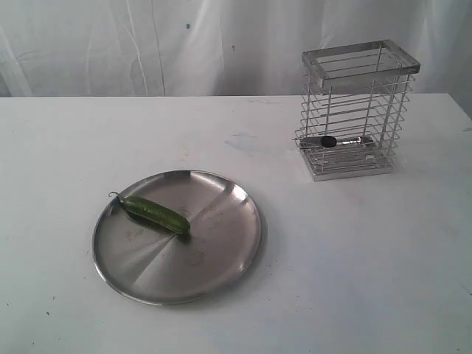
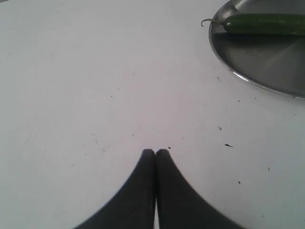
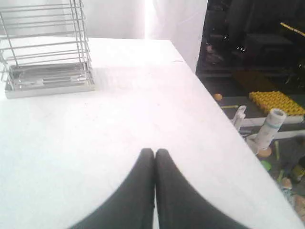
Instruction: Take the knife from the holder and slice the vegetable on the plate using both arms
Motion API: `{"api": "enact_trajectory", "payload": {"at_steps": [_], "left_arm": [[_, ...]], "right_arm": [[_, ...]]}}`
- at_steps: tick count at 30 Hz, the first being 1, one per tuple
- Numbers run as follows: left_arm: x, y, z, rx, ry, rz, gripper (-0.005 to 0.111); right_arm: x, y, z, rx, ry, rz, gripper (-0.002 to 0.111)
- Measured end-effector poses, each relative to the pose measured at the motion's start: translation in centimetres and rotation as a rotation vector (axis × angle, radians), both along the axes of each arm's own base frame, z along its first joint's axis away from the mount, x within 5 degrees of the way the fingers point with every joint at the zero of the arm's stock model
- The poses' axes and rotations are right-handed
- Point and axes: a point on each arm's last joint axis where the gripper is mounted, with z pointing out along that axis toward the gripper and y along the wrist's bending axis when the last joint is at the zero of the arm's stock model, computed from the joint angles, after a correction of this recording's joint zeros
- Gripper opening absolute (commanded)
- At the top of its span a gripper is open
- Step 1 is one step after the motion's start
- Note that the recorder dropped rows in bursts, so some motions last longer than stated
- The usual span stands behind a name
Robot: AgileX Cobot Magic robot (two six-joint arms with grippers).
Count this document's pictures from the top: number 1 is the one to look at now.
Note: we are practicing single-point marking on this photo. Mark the green chili pepper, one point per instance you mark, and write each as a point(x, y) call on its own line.
point(154, 213)

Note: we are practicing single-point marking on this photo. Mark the black-handled serrated knife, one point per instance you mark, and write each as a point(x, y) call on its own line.
point(327, 141)

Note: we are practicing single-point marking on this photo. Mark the round stainless steel plate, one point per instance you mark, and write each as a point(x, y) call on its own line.
point(150, 264)

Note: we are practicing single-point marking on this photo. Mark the steel wire utensil holder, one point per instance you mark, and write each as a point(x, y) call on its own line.
point(350, 91)

